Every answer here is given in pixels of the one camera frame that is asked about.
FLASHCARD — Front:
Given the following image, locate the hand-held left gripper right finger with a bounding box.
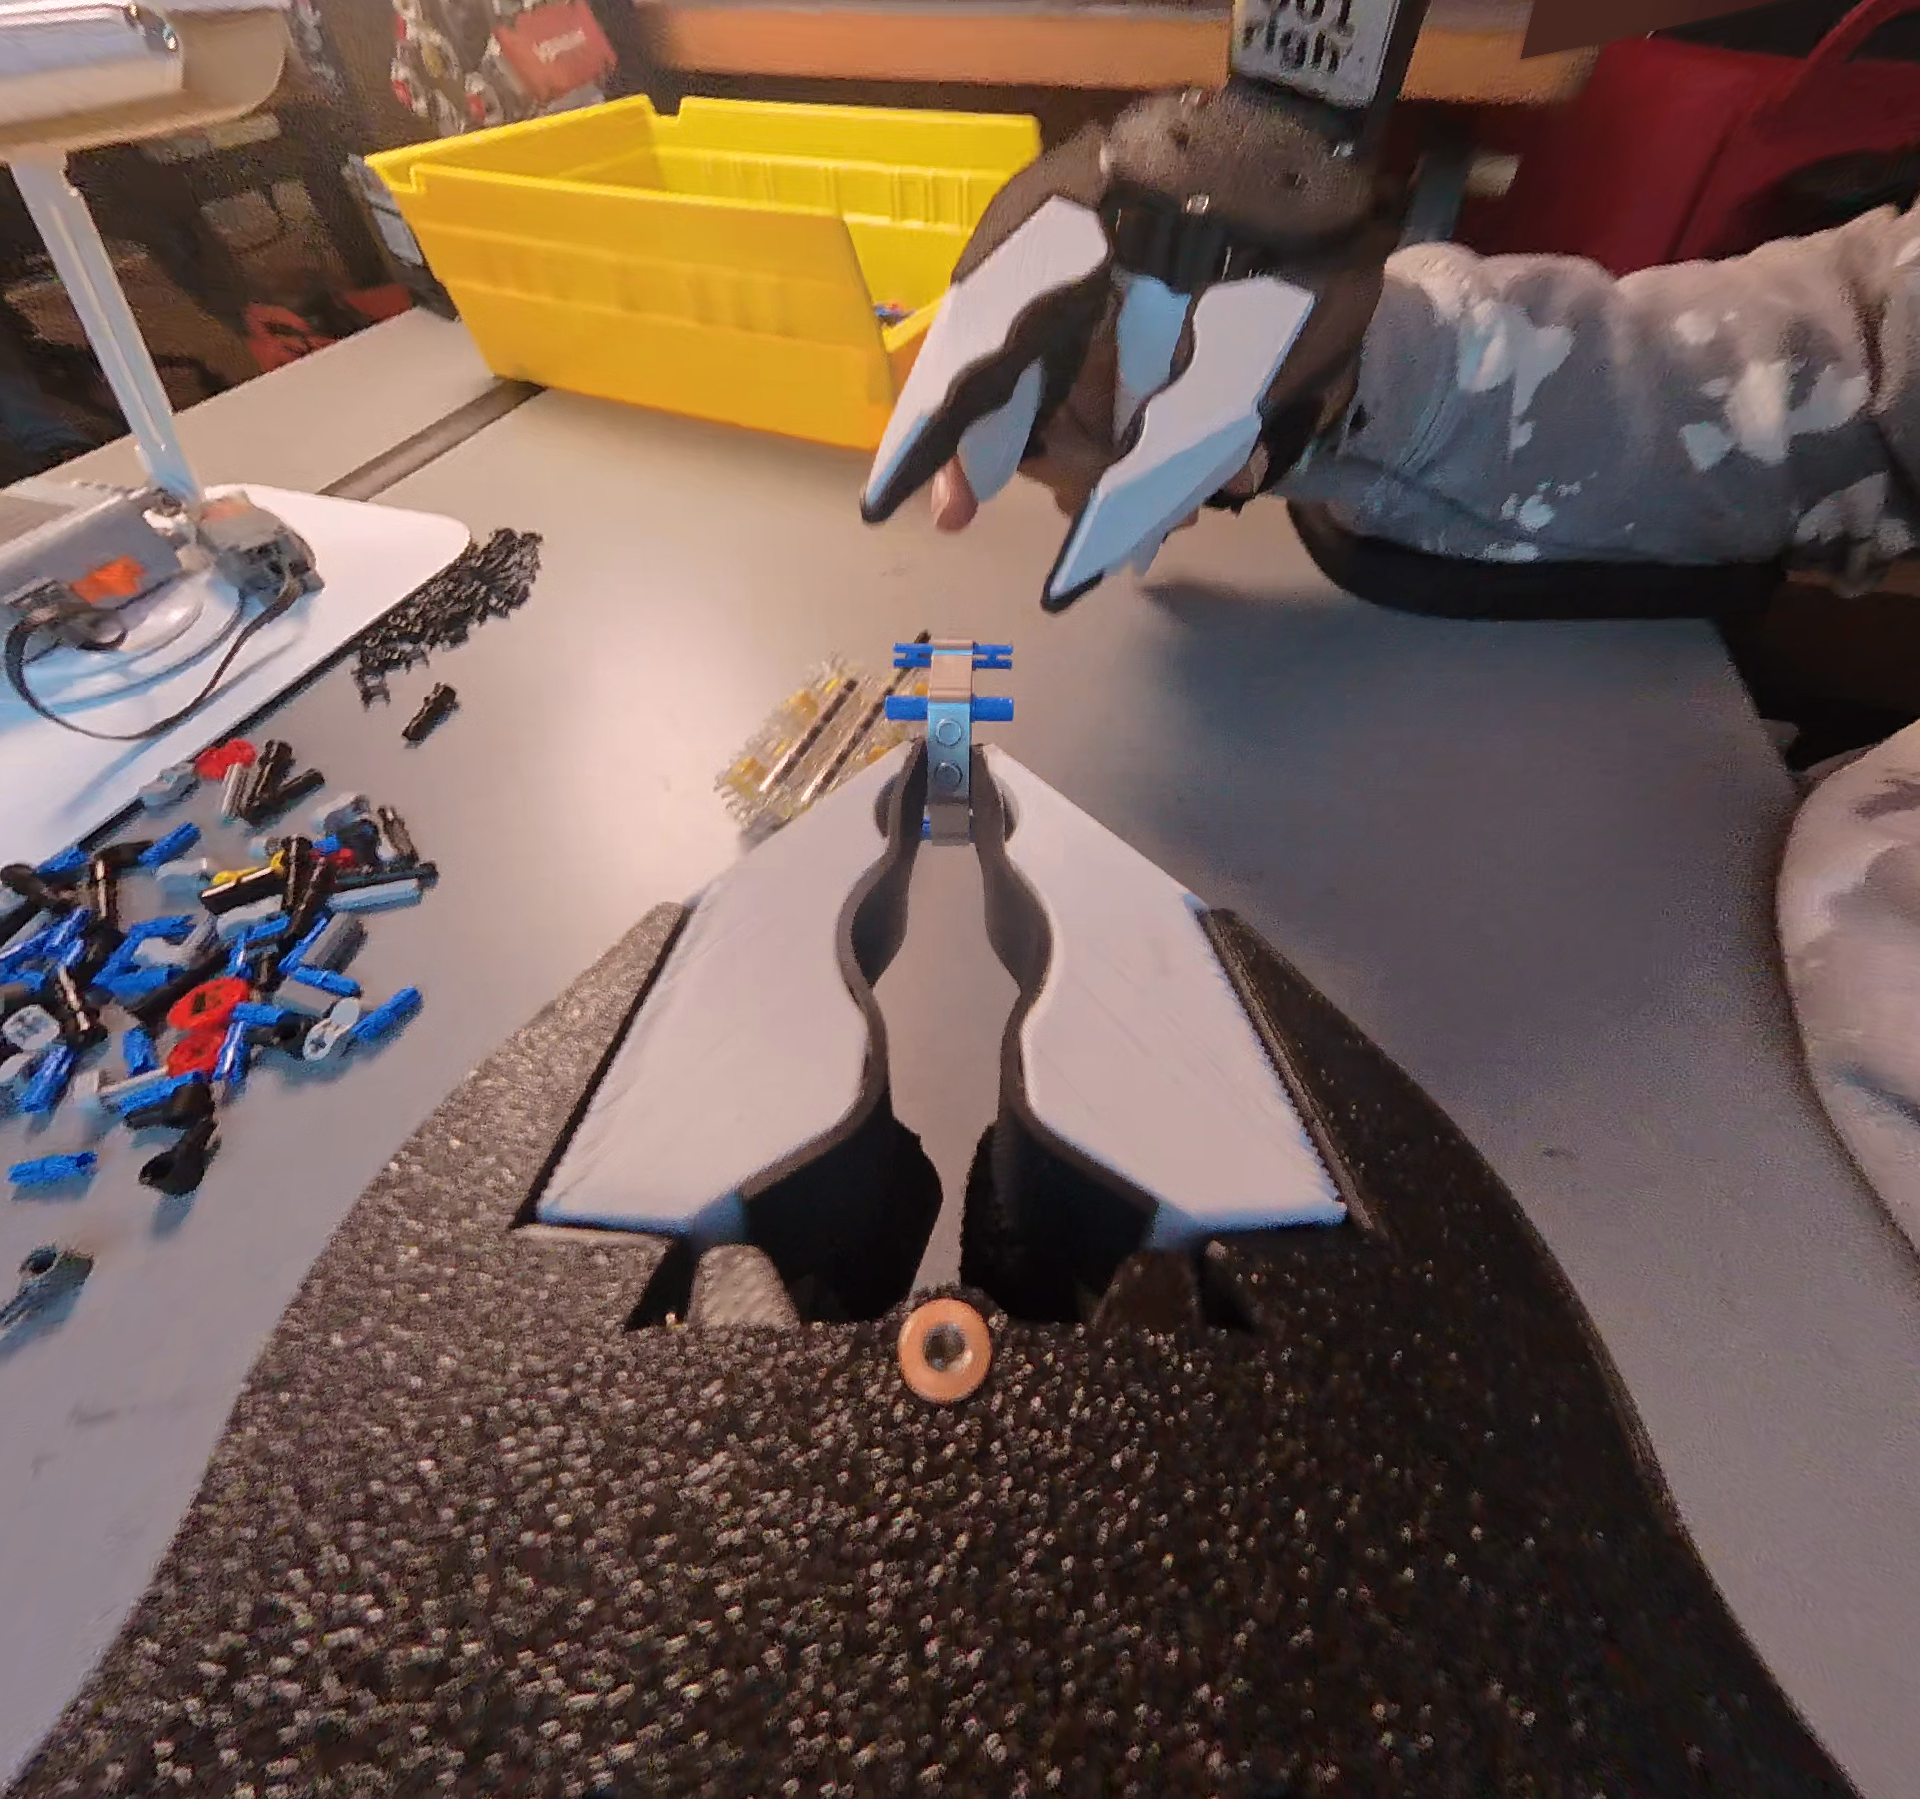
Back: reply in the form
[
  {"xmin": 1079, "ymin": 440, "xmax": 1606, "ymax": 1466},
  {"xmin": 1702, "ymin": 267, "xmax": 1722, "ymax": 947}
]
[{"xmin": 959, "ymin": 745, "xmax": 1347, "ymax": 1253}]

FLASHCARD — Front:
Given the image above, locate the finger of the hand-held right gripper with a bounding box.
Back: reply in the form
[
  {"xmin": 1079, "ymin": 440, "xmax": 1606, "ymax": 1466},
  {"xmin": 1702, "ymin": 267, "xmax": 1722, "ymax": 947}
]
[
  {"xmin": 1040, "ymin": 276, "xmax": 1322, "ymax": 617},
  {"xmin": 858, "ymin": 193, "xmax": 1120, "ymax": 529}
]

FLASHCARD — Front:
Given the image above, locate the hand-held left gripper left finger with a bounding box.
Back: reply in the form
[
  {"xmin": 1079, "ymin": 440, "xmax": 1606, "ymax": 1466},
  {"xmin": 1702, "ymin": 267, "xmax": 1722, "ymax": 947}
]
[{"xmin": 535, "ymin": 742, "xmax": 939, "ymax": 1248}]

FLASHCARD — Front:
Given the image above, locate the clear block with yellow pistons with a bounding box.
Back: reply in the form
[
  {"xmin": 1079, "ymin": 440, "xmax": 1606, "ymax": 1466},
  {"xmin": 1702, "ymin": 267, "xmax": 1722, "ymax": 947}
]
[{"xmin": 716, "ymin": 656, "xmax": 901, "ymax": 844}]

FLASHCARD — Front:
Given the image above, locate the grey beam frame with holes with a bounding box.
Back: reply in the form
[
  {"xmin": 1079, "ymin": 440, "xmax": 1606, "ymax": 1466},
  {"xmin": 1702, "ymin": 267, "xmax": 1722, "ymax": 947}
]
[{"xmin": 918, "ymin": 642, "xmax": 986, "ymax": 848}]

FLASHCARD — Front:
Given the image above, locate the person's right forearm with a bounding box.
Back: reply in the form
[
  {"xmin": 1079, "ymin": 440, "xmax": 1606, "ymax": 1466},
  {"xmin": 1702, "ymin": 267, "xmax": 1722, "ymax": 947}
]
[{"xmin": 1275, "ymin": 201, "xmax": 1920, "ymax": 572}]

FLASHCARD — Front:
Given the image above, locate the person's right hand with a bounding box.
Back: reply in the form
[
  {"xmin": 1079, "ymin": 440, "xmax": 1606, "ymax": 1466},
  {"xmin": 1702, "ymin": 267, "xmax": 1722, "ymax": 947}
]
[{"xmin": 926, "ymin": 306, "xmax": 1143, "ymax": 534}]

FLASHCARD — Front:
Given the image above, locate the wooden table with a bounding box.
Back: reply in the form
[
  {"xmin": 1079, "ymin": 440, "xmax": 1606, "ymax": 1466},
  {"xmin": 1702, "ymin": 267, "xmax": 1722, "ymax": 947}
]
[{"xmin": 630, "ymin": 0, "xmax": 1591, "ymax": 107}]

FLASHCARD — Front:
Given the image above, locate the yellow plastic bin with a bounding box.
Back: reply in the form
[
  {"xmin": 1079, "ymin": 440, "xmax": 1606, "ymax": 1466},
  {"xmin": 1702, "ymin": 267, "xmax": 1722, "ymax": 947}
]
[{"xmin": 363, "ymin": 94, "xmax": 1044, "ymax": 455}]

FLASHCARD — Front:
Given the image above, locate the black office chair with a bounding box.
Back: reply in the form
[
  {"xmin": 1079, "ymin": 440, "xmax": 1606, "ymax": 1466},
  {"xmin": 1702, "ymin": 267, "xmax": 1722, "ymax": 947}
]
[{"xmin": 1286, "ymin": 495, "xmax": 1790, "ymax": 625}]

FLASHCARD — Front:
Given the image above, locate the pile of black pins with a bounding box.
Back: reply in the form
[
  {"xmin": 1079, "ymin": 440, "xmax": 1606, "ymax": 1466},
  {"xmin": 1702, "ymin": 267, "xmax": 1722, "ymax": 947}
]
[{"xmin": 351, "ymin": 528, "xmax": 545, "ymax": 705}]

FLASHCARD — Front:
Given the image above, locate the pile of mixed building parts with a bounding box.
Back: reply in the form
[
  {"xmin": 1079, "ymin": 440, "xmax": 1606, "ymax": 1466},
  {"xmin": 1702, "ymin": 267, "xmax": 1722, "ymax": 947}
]
[{"xmin": 0, "ymin": 737, "xmax": 441, "ymax": 1340}]

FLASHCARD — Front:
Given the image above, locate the toy engine kit box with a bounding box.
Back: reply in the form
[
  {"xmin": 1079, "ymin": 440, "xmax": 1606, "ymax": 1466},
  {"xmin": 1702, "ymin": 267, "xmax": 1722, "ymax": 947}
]
[{"xmin": 300, "ymin": 0, "xmax": 651, "ymax": 138}]

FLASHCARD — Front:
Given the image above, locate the white and wooden book stand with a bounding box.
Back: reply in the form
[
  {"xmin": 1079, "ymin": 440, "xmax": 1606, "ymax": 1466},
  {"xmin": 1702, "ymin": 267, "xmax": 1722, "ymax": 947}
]
[{"xmin": 0, "ymin": 0, "xmax": 474, "ymax": 855}]

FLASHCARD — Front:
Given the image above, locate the grey motor block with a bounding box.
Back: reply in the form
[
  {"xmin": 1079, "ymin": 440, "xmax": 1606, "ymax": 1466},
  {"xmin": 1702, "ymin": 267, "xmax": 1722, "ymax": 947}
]
[{"xmin": 0, "ymin": 484, "xmax": 327, "ymax": 648}]

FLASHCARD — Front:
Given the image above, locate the black motor cable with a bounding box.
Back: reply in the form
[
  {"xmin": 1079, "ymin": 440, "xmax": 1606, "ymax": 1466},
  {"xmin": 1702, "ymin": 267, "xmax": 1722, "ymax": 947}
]
[{"xmin": 4, "ymin": 581, "xmax": 301, "ymax": 745}]

